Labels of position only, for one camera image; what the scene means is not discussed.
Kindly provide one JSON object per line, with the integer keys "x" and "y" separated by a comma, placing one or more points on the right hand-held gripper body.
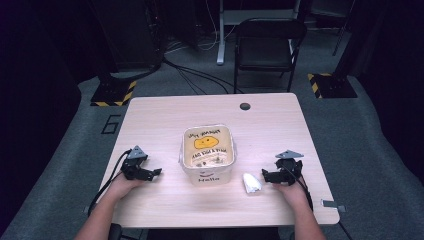
{"x": 287, "y": 170}

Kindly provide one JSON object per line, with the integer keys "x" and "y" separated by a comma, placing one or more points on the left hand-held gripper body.
{"x": 132, "y": 165}

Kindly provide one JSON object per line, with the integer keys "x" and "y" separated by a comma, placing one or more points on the silver foil piece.
{"x": 251, "y": 183}

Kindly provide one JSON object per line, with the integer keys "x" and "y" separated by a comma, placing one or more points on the white square printed bin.
{"x": 207, "y": 156}

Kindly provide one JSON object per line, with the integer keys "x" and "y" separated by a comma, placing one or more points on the person's left hand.
{"x": 124, "y": 186}

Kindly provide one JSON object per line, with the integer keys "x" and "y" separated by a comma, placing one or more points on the person's right hand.
{"x": 293, "y": 193}

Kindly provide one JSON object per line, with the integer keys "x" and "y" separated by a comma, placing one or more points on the grey metal table clamp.
{"x": 333, "y": 204}
{"x": 86, "y": 210}

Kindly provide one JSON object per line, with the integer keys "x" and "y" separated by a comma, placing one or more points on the black yellow striped stand base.
{"x": 331, "y": 86}
{"x": 113, "y": 95}

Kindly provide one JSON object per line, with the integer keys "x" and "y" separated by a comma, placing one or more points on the black folding chair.
{"x": 266, "y": 50}

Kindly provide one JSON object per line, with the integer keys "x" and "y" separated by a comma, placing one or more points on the white desk leg frame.
{"x": 220, "y": 36}

